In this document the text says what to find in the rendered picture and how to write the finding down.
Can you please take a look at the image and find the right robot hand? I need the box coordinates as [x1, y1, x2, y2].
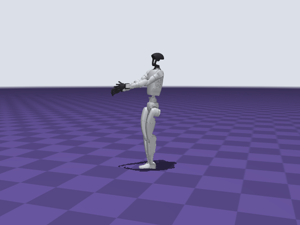
[111, 86, 123, 96]

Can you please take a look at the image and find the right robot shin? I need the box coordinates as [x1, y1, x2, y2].
[143, 136, 148, 161]

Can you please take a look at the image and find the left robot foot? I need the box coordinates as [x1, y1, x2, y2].
[139, 163, 156, 169]

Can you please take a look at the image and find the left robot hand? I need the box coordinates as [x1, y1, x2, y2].
[116, 81, 129, 91]

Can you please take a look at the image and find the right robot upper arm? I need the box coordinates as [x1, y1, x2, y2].
[135, 69, 151, 83]

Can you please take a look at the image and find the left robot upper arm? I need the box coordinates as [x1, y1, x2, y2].
[144, 70, 164, 86]

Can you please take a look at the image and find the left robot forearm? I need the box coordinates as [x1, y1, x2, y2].
[126, 79, 148, 89]

